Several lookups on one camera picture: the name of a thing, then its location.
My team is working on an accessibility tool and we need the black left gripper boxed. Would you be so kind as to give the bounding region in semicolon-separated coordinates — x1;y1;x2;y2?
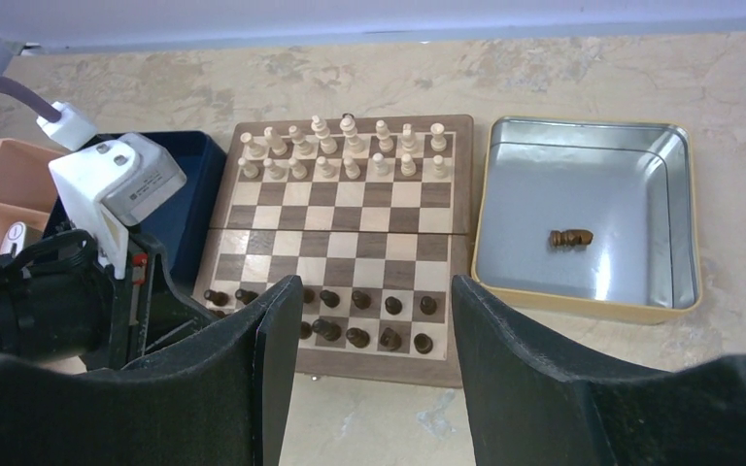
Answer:
0;229;303;465

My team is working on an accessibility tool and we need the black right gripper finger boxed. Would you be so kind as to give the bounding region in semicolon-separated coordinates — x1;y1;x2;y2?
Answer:
451;275;746;465

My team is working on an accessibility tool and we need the dark pawn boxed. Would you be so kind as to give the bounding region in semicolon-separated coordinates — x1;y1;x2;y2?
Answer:
384;296;403;316
419;295;438;316
351;290;372;310
319;289;341;309
234;288;258;306
203;289;229;307

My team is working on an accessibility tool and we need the dark chess piece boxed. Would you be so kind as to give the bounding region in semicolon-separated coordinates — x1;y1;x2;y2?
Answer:
413;333;434;355
379;327;402;352
345;327;370;349

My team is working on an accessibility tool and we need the dark back rank piece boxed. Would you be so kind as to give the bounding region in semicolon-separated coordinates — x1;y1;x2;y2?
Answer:
311;317;343;342

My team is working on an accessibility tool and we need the row of light chess pieces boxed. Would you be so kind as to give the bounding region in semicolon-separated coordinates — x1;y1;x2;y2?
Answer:
228;114;473;183

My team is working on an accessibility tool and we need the wooden chess board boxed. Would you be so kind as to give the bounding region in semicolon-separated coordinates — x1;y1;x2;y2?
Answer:
193;115;474;387

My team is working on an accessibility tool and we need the dark blue tin box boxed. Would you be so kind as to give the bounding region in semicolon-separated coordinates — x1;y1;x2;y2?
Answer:
45;131;229;290

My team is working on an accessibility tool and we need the dark knight in tray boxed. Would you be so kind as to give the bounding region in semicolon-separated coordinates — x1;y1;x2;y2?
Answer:
548;229;593;248

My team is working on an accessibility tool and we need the gold metal tin tray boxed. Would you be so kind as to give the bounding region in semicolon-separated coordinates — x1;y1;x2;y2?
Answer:
471;116;702;324

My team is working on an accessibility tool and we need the orange plastic basket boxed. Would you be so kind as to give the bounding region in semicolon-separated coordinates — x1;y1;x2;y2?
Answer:
0;138;64;248

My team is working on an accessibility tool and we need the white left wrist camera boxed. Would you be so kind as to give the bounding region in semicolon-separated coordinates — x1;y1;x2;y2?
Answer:
36;101;187;280

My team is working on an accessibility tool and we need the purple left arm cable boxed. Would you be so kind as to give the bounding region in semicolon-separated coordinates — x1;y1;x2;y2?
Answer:
0;74;64;123

